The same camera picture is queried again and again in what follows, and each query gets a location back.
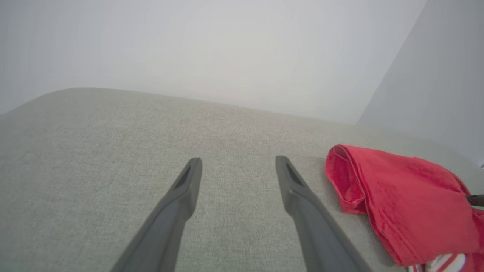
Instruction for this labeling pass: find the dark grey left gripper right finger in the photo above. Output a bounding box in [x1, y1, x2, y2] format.
[275, 155, 375, 272]

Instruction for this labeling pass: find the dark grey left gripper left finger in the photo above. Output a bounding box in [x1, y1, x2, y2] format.
[110, 157, 203, 272]

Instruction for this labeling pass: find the red garment with white stripes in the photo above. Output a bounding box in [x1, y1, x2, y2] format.
[324, 144, 484, 272]

